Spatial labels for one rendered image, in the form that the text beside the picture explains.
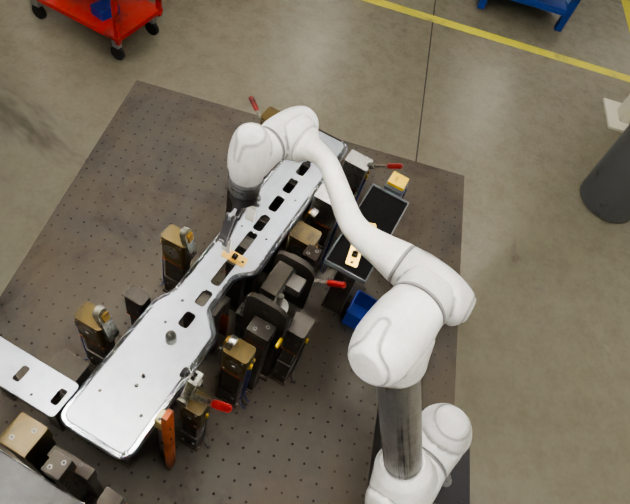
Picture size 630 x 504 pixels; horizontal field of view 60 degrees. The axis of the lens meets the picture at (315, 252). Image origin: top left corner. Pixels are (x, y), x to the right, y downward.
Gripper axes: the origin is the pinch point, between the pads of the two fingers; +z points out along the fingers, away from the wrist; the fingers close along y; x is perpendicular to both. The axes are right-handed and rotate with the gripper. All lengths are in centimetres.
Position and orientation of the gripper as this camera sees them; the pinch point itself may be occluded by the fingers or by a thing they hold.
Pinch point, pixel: (238, 232)
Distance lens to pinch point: 165.5
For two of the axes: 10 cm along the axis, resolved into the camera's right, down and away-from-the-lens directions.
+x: 8.7, 4.8, -1.1
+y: -4.5, 6.9, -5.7
